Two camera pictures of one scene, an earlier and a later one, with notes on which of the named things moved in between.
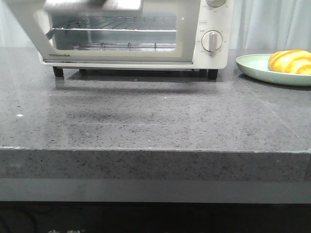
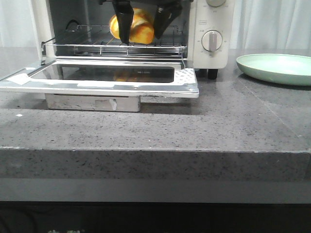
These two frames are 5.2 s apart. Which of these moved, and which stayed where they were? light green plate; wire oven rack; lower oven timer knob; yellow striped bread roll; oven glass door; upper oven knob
Moved: wire oven rack; oven glass door; yellow striped bread roll
Stayed: lower oven timer knob; upper oven knob; light green plate
